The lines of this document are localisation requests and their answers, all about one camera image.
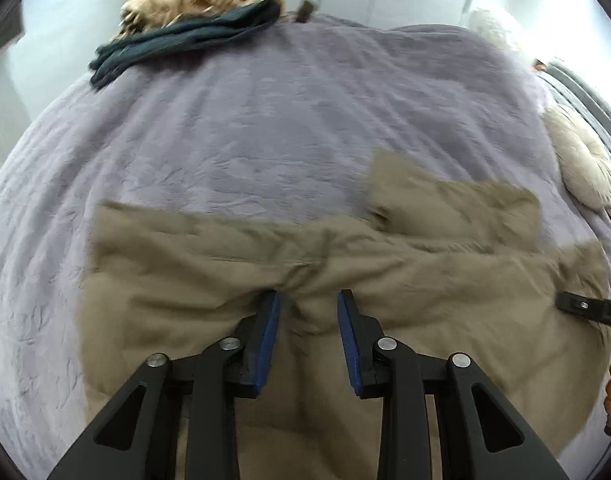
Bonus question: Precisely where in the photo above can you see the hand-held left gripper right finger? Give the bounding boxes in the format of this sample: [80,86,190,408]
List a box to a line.
[337,289,571,480]

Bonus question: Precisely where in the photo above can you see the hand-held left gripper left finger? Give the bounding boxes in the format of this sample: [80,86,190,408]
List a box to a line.
[48,290,281,480]

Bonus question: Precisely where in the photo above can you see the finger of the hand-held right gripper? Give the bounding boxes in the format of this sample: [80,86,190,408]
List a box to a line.
[556,290,611,329]

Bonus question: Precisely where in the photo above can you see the khaki puffer jacket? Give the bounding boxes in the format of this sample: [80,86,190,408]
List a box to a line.
[79,148,611,480]

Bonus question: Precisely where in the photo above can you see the round cream cushion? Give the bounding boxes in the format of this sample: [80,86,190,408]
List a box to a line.
[541,105,611,211]

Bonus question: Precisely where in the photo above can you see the lilac plush blanket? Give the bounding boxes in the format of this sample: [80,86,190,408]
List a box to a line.
[0,12,611,480]

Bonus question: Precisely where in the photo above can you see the grey quilted headboard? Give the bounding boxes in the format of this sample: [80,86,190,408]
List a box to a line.
[543,60,611,146]

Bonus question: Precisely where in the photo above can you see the white floral pillow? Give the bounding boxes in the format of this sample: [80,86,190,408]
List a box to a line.
[468,7,519,53]

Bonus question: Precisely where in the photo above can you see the dark teal garment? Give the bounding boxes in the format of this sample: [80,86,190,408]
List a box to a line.
[88,0,282,92]

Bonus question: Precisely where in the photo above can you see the wall-mounted television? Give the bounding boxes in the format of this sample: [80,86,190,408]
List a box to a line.
[0,2,25,68]

